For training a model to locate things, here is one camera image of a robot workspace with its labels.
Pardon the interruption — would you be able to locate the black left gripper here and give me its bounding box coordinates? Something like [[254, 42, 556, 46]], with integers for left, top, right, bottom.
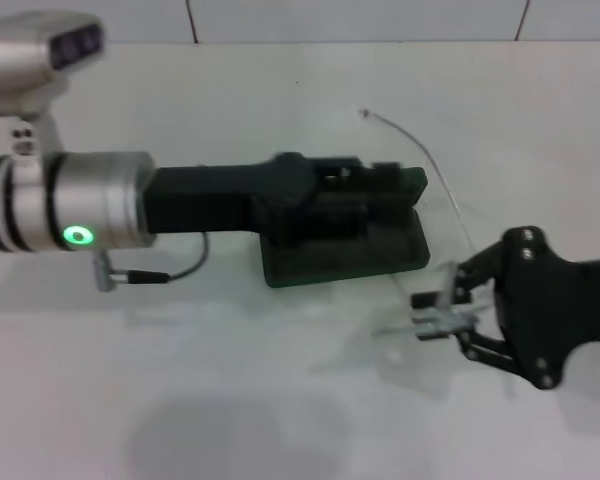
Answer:
[[144, 151, 415, 247]]

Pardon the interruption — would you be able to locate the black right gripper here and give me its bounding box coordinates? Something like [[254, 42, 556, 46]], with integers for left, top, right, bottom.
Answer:
[[409, 225, 600, 392]]

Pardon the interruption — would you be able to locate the black cable with metal plug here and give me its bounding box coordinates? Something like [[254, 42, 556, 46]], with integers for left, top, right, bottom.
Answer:
[[93, 232, 211, 293]]

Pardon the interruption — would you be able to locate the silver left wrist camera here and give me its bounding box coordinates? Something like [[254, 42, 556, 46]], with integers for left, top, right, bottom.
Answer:
[[0, 13, 107, 120]]

